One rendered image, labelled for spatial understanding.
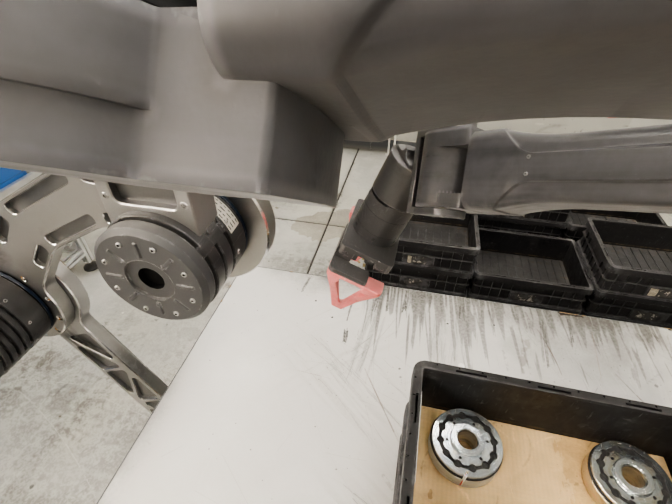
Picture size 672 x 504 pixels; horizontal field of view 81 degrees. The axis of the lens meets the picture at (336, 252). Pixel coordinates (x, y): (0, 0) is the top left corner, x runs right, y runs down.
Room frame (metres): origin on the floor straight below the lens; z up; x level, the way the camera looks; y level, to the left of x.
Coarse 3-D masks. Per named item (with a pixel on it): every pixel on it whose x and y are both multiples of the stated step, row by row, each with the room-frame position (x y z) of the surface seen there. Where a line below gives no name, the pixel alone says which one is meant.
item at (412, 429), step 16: (416, 368) 0.35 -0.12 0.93; (432, 368) 0.35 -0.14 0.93; (448, 368) 0.35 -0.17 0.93; (464, 368) 0.35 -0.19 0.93; (416, 384) 0.32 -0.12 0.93; (512, 384) 0.32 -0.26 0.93; (528, 384) 0.32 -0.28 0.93; (544, 384) 0.32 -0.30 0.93; (416, 400) 0.31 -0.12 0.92; (592, 400) 0.30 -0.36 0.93; (608, 400) 0.30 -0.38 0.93; (624, 400) 0.30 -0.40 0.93; (416, 416) 0.28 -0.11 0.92; (416, 432) 0.25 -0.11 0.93; (416, 448) 0.23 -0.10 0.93; (400, 496) 0.18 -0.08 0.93
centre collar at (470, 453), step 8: (464, 424) 0.30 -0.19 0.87; (456, 432) 0.28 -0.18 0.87; (472, 432) 0.29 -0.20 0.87; (480, 432) 0.28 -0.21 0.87; (456, 440) 0.27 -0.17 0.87; (480, 440) 0.27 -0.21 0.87; (456, 448) 0.26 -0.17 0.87; (464, 448) 0.26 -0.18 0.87; (480, 448) 0.26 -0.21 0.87; (464, 456) 0.25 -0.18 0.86; (472, 456) 0.25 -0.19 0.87
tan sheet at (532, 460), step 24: (432, 408) 0.34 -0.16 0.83; (504, 432) 0.30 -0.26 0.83; (528, 432) 0.30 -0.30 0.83; (504, 456) 0.27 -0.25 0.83; (528, 456) 0.27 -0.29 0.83; (552, 456) 0.27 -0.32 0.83; (576, 456) 0.27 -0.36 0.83; (432, 480) 0.23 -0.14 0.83; (504, 480) 0.23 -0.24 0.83; (528, 480) 0.23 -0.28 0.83; (552, 480) 0.23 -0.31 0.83; (576, 480) 0.23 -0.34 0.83
